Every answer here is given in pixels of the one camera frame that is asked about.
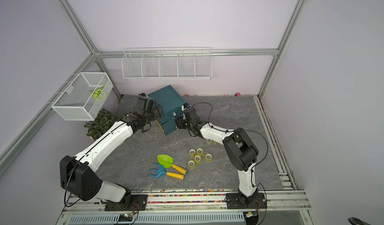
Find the teal three-drawer cabinet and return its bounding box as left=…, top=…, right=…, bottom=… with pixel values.
left=148, top=85, right=186, bottom=136

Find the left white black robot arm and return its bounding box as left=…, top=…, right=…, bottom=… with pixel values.
left=60, top=94, right=163, bottom=206

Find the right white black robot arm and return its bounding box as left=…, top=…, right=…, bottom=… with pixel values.
left=177, top=104, right=259, bottom=204

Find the potted green plant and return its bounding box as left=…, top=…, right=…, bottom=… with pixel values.
left=84, top=108, right=123, bottom=141

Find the green toy shovel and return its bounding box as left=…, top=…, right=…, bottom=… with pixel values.
left=157, top=154, right=188, bottom=175

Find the green leaf toy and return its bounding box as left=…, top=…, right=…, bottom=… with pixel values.
left=90, top=86, right=106, bottom=101

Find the blue toy rake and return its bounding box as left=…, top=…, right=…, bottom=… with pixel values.
left=148, top=163, right=185, bottom=180

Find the white wire wall shelf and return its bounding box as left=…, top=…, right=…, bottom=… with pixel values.
left=122, top=47, right=213, bottom=81

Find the white wire mesh basket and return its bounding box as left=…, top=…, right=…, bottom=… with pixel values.
left=51, top=72, right=114, bottom=121

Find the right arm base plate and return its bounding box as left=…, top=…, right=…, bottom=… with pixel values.
left=224, top=191, right=267, bottom=210

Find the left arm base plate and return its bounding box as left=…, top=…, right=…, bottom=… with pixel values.
left=105, top=194, right=148, bottom=212

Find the white vented cable duct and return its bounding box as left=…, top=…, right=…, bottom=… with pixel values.
left=68, top=212, right=245, bottom=225

